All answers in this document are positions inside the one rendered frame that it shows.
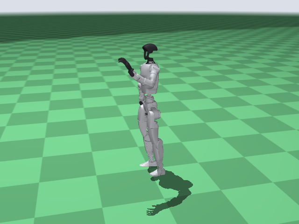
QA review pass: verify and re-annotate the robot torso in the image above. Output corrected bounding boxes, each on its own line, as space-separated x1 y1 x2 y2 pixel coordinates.
140 61 159 113

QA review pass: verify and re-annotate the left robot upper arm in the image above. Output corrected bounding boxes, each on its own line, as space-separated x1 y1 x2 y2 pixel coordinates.
145 65 160 89

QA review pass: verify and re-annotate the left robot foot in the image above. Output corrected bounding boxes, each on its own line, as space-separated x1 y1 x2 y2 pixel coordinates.
150 169 165 176

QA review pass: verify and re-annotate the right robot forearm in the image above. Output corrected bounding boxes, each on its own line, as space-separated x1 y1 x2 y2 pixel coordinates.
138 87 145 102

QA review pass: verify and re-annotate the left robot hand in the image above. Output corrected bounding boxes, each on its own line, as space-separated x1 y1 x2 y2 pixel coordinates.
118 57 134 77

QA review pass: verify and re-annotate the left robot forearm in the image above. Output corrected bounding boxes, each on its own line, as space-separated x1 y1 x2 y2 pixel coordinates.
129 71 154 87

